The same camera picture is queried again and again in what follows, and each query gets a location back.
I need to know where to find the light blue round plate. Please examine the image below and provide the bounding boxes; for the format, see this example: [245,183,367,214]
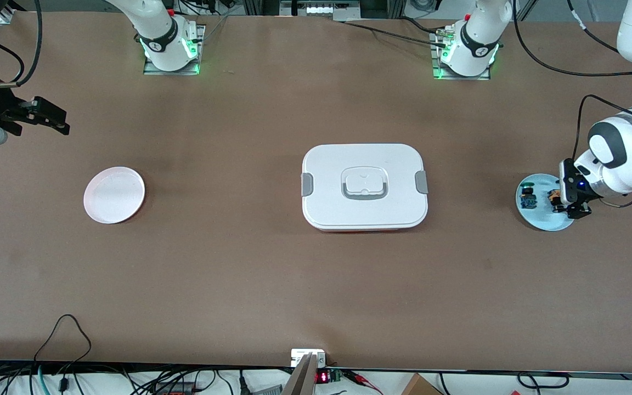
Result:
[515,173,575,232]

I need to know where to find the pink round plate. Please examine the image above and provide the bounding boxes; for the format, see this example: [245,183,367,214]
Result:
[83,166,145,224]

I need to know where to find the white lunch box grey clasps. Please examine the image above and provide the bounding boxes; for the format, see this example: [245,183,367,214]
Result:
[301,144,429,232]

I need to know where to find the brown cardboard box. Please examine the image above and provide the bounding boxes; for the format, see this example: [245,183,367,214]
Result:
[401,373,443,395]

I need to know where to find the red clip leads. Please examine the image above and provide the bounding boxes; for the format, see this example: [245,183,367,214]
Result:
[343,370,383,395]

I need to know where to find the white power strip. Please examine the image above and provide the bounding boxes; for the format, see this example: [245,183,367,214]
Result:
[305,2,362,16]

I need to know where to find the grey aluminium bar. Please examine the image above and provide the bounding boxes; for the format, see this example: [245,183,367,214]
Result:
[282,353,318,395]

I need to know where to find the blue green switch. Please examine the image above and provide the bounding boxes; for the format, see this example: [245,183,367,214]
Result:
[518,185,539,210]

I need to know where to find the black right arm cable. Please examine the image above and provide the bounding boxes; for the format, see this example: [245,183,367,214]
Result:
[0,0,42,88]

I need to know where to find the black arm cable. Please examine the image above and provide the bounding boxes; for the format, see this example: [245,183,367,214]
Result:
[511,0,632,209]
[0,0,42,88]

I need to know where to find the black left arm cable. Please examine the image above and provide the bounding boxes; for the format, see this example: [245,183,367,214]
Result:
[511,0,632,209]

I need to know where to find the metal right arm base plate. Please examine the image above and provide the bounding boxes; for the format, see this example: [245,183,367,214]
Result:
[143,25,206,76]

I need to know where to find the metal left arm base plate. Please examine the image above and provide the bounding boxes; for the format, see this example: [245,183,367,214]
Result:
[431,27,491,81]

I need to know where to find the black coiled floor cable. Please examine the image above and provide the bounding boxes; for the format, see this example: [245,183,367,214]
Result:
[518,372,570,389]

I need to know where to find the black looped cable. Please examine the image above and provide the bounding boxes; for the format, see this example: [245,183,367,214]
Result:
[33,314,93,365]

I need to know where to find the black cable to base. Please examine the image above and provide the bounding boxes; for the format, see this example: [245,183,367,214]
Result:
[342,16,449,49]

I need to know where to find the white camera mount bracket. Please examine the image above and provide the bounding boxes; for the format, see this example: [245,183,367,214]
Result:
[291,349,326,368]

